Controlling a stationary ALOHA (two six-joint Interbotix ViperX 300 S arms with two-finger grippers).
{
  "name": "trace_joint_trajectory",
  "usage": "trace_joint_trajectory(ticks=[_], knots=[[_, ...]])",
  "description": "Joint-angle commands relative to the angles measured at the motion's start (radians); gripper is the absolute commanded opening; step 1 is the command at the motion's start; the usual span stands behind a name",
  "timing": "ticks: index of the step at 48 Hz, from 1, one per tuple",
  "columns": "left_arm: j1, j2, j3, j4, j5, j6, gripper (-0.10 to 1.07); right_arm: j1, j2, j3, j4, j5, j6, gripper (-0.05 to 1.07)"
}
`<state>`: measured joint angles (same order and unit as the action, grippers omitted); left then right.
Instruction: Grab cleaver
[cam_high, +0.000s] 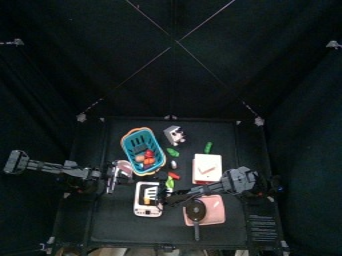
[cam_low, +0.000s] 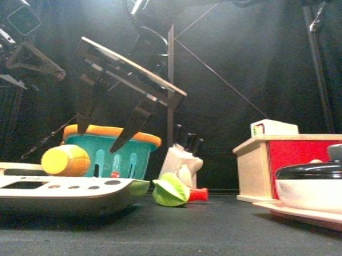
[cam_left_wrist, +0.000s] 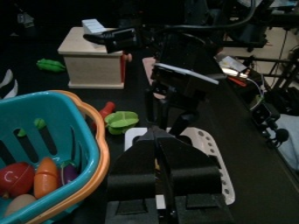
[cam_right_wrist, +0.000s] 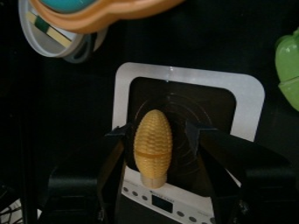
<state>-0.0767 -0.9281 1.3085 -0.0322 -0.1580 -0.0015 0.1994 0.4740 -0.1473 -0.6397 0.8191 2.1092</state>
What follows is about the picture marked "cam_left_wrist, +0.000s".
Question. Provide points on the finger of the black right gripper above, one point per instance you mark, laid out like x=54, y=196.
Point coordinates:
x=149, y=108
x=181, y=124

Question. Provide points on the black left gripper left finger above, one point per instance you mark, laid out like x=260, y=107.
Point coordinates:
x=129, y=175

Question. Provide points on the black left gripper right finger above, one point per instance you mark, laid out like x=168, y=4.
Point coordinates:
x=191, y=172

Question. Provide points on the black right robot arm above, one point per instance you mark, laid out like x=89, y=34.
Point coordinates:
x=187, y=49

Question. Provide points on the white perforated plastic tray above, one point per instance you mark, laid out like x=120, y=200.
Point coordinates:
x=217, y=163

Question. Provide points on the green toy lettuce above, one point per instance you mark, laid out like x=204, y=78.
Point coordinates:
x=121, y=122

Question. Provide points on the pink toy board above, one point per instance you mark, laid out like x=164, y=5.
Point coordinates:
x=147, y=70

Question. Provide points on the red toy chilli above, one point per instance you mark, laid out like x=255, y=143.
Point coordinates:
x=105, y=110

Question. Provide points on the white electronics box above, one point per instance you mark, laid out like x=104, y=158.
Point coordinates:
x=232, y=64

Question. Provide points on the purple toy eggplant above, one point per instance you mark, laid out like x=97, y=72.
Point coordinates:
x=69, y=173

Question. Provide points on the red wooden peg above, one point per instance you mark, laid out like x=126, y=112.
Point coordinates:
x=122, y=65

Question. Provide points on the light wooden box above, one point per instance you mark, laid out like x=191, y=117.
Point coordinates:
x=90, y=68

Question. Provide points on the orange toy carrot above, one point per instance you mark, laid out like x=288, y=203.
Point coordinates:
x=45, y=178

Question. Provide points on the black round microphone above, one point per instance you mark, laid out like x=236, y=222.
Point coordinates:
x=280, y=135

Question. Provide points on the teal plastic basket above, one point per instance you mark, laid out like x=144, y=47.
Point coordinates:
x=42, y=137

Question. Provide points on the light blue cloth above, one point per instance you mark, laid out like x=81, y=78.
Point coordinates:
x=289, y=140

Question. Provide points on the green toy vegetable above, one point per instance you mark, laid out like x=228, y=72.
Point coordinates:
x=38, y=123

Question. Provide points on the green toy pepper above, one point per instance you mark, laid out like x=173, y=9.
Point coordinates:
x=50, y=65

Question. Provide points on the red toy tomato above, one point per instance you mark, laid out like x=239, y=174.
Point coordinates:
x=14, y=179

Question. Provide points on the beige toy egg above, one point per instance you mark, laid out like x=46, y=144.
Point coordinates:
x=18, y=203

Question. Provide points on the white ribbed block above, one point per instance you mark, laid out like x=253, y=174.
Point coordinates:
x=92, y=26

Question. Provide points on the white curved piece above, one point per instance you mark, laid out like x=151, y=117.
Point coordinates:
x=5, y=78
x=10, y=90

